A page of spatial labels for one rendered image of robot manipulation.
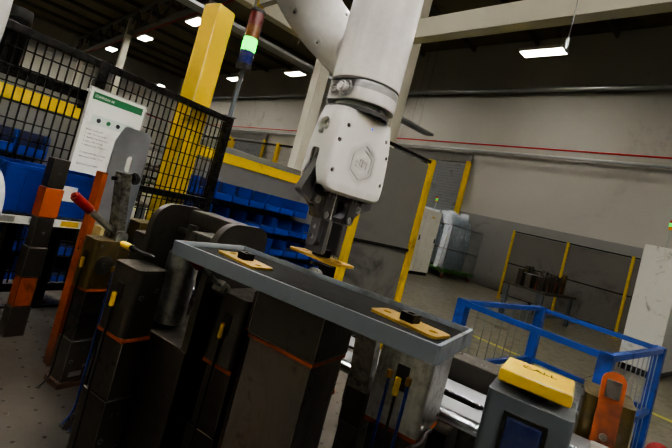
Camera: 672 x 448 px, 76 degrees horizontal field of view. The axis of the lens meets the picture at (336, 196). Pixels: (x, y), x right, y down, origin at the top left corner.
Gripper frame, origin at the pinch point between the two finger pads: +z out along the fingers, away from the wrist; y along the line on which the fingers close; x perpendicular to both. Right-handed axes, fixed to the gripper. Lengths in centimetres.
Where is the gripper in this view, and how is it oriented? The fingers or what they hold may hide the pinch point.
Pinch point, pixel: (325, 236)
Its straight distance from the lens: 52.3
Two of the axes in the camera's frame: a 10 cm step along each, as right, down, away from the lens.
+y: 7.0, 2.1, 6.8
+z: -2.6, 9.7, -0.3
